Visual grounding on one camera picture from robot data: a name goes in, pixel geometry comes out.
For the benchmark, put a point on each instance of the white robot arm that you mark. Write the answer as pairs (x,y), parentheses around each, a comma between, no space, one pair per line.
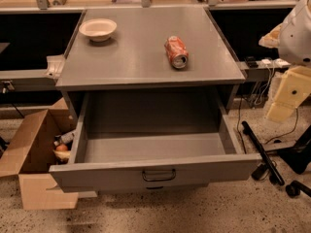
(292,40)

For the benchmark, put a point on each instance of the grey metal cabinet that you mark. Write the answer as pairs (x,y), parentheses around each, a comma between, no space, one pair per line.
(134,58)

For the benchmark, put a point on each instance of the white power strip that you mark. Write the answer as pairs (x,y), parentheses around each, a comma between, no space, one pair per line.
(276,63)

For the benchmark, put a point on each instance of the white bowl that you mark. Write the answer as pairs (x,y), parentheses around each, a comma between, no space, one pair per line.
(98,30)

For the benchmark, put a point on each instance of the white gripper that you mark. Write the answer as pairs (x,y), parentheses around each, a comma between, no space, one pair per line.
(296,39)

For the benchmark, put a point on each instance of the open cardboard box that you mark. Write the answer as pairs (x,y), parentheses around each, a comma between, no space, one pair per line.
(30,156)

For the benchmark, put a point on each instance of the orange fruit in box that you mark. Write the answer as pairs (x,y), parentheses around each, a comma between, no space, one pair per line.
(61,147)

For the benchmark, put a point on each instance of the white bottle in box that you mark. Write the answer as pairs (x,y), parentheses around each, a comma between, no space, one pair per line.
(64,138)

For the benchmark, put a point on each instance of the black pole on floor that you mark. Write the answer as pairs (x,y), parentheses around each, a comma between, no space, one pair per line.
(266,159)

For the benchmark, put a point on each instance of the open grey top drawer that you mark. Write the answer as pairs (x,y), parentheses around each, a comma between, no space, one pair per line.
(120,134)

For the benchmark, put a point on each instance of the yellow item in box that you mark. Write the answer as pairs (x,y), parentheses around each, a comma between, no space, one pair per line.
(62,155)

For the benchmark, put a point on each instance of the orange soda can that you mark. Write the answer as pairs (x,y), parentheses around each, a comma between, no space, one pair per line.
(176,51)

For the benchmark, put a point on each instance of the black drawer handle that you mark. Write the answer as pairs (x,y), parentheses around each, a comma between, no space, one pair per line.
(158,175)

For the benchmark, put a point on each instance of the black device on shelf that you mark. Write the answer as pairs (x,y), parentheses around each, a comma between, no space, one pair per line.
(251,62)

